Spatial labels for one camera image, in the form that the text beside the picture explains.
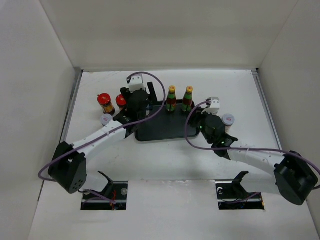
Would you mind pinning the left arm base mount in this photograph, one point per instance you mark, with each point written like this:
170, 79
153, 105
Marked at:
116, 191

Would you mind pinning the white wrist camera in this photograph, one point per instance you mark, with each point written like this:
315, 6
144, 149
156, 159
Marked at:
135, 83
212, 106

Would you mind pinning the yellow cap sauce bottle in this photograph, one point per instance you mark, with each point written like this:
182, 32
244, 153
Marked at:
171, 99
187, 100

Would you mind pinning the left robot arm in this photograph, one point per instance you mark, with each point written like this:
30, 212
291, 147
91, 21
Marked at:
69, 165

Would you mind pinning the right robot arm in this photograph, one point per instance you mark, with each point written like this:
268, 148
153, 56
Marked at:
289, 174

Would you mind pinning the right white jar red label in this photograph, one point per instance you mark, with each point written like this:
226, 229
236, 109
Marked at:
228, 120

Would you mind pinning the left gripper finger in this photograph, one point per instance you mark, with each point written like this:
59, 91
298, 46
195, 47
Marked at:
152, 93
126, 93

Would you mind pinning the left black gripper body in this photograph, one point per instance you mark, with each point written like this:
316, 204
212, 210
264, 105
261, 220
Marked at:
143, 116

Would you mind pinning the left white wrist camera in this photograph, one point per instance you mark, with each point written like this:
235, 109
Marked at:
135, 83

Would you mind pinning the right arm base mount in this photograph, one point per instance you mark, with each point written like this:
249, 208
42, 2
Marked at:
232, 196

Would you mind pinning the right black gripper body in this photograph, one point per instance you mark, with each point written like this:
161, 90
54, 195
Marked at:
199, 121

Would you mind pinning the red lid jar far left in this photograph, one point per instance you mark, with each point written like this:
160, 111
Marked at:
105, 102

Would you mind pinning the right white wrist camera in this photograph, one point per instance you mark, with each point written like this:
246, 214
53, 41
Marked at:
212, 106

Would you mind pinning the silver lid white jar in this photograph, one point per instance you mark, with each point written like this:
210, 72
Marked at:
148, 109

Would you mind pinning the white jar red label lid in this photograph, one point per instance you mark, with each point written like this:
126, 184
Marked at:
105, 119

